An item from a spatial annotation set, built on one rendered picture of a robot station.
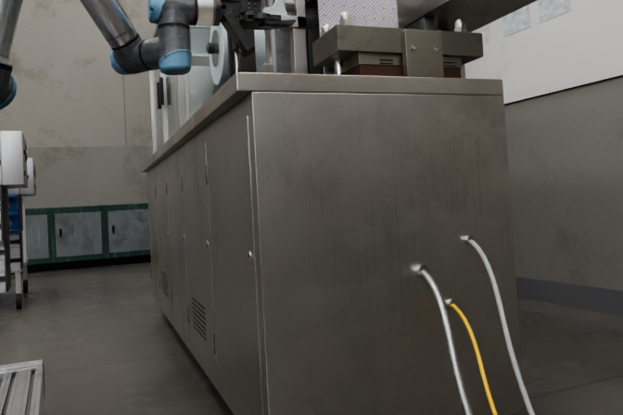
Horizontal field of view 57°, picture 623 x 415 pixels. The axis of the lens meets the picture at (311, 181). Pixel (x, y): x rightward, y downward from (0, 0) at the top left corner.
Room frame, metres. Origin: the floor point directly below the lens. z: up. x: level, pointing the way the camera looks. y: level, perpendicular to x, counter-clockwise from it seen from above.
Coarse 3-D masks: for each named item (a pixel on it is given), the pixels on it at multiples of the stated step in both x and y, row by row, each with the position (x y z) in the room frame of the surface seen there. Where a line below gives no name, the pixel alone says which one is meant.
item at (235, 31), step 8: (224, 16) 1.40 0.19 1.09; (232, 16) 1.40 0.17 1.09; (224, 24) 1.43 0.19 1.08; (232, 24) 1.40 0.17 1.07; (232, 32) 1.42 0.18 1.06; (240, 32) 1.41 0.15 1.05; (240, 40) 1.41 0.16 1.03; (248, 40) 1.42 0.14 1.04; (240, 48) 1.43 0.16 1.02; (248, 48) 1.42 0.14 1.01
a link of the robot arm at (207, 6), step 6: (198, 0) 1.36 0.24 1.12; (204, 0) 1.37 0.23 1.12; (210, 0) 1.37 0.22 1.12; (198, 6) 1.36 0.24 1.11; (204, 6) 1.36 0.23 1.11; (210, 6) 1.37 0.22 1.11; (198, 12) 1.36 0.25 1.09; (204, 12) 1.37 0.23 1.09; (210, 12) 1.37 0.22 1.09; (198, 18) 1.37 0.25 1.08; (204, 18) 1.37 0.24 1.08; (210, 18) 1.38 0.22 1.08; (198, 24) 1.39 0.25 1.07; (204, 24) 1.39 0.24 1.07; (210, 24) 1.40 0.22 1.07
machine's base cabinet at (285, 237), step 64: (256, 128) 1.17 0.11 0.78; (320, 128) 1.22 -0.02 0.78; (384, 128) 1.28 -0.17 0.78; (448, 128) 1.34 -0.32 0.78; (192, 192) 1.92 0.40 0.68; (256, 192) 1.17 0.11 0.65; (320, 192) 1.22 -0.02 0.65; (384, 192) 1.27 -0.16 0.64; (448, 192) 1.33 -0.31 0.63; (192, 256) 1.98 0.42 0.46; (256, 256) 1.20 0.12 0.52; (320, 256) 1.22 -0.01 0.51; (384, 256) 1.27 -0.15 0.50; (448, 256) 1.33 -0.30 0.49; (512, 256) 1.39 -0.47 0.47; (192, 320) 2.04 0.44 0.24; (256, 320) 1.21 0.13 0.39; (320, 320) 1.21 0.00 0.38; (384, 320) 1.27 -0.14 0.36; (512, 320) 1.39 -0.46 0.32; (256, 384) 1.24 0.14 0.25; (320, 384) 1.21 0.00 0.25; (384, 384) 1.26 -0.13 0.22; (448, 384) 1.32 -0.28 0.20; (512, 384) 1.38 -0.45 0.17
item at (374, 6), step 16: (320, 0) 1.51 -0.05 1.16; (336, 0) 1.52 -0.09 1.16; (352, 0) 1.54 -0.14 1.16; (368, 0) 1.56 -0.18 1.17; (384, 0) 1.57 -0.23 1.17; (320, 16) 1.51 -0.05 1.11; (336, 16) 1.52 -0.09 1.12; (352, 16) 1.54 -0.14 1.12; (368, 16) 1.56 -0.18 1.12; (384, 16) 1.57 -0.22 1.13; (320, 32) 1.50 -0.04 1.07
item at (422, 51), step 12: (408, 36) 1.35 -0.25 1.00; (420, 36) 1.36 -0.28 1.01; (432, 36) 1.37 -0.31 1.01; (408, 48) 1.35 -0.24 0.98; (420, 48) 1.36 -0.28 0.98; (432, 48) 1.37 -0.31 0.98; (408, 60) 1.35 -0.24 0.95; (420, 60) 1.36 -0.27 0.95; (432, 60) 1.37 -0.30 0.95; (408, 72) 1.35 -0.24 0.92; (420, 72) 1.36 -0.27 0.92; (432, 72) 1.37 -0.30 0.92
